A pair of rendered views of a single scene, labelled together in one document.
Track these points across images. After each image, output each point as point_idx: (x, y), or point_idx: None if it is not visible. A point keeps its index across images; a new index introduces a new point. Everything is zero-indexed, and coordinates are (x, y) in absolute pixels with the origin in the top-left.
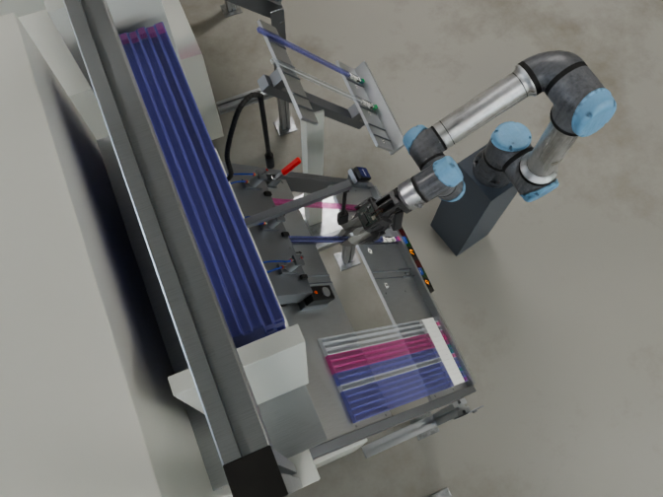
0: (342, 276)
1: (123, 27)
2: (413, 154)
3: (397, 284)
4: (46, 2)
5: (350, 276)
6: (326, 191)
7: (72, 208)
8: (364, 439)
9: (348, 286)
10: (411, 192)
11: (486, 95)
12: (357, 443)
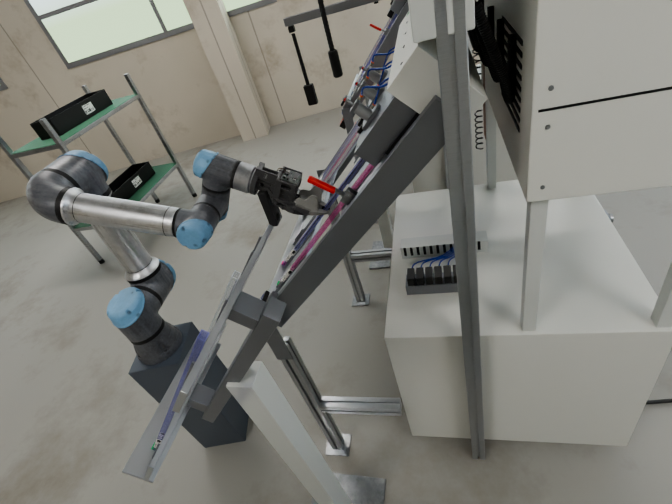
0: (353, 429)
1: None
2: (210, 218)
3: (311, 218)
4: None
5: (346, 425)
6: (307, 11)
7: None
8: (398, 196)
9: (353, 416)
10: (245, 163)
11: (110, 204)
12: (403, 195)
